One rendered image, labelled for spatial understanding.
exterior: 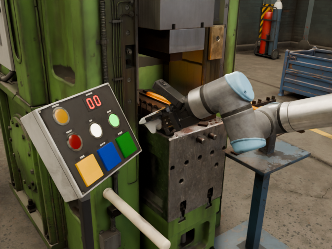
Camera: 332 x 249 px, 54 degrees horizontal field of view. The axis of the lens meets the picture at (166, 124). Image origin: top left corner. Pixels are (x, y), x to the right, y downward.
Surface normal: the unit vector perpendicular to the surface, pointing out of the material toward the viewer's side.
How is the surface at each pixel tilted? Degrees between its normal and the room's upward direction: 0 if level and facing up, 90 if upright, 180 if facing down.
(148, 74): 90
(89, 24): 90
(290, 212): 0
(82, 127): 60
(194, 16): 90
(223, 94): 81
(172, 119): 90
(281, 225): 0
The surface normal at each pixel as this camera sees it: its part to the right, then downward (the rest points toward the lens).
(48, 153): -0.44, 0.33
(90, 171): 0.78, -0.31
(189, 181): 0.63, 0.30
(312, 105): -0.76, -0.29
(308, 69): -0.82, 0.19
